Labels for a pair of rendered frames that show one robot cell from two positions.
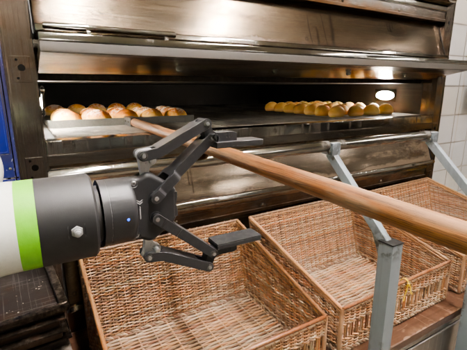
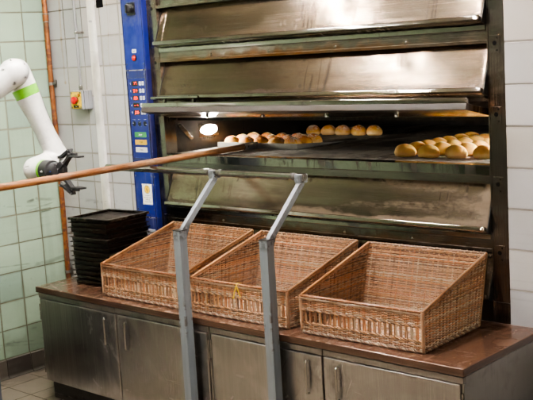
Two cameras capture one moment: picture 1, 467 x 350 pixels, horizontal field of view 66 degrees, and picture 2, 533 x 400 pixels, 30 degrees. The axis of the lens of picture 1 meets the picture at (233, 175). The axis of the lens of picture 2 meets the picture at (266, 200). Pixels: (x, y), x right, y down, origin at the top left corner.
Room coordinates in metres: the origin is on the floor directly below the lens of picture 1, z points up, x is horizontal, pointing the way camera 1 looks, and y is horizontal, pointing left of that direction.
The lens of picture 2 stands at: (0.03, -4.33, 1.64)
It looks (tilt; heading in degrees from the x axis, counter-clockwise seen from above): 8 degrees down; 74
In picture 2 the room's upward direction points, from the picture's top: 3 degrees counter-clockwise
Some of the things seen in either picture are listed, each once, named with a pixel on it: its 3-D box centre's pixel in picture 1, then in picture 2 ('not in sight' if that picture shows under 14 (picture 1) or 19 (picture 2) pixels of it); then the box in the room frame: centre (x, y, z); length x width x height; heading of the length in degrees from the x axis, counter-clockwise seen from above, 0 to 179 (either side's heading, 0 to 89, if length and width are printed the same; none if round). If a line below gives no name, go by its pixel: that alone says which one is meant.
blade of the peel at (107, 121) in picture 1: (117, 117); (280, 141); (1.55, 0.50, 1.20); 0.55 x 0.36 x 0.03; 120
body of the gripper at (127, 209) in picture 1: (137, 207); (59, 171); (0.40, 0.11, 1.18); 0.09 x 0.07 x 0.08; 120
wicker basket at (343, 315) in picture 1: (345, 256); (274, 275); (1.20, -0.41, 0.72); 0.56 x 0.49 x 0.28; 121
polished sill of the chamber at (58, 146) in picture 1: (295, 128); (310, 163); (1.44, -0.25, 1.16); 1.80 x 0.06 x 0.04; 121
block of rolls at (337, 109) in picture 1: (326, 107); (476, 144); (2.10, -0.54, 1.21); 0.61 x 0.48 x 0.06; 31
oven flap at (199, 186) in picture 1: (297, 163); (308, 195); (1.42, -0.26, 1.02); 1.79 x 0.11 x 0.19; 121
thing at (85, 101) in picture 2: not in sight; (81, 99); (0.62, 1.01, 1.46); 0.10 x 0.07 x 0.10; 121
